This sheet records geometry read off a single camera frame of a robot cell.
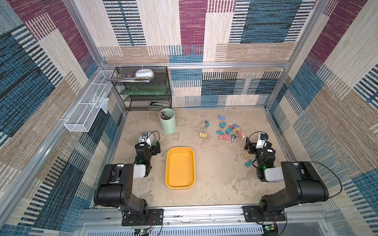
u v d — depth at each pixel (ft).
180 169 2.86
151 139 2.73
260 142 2.59
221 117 3.78
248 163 2.94
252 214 2.44
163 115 3.07
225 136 3.34
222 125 3.55
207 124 3.57
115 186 1.54
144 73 2.93
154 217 2.40
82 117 2.99
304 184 1.48
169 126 3.24
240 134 3.35
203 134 3.44
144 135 2.66
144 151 2.38
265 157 2.29
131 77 3.01
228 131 3.45
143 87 3.48
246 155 2.93
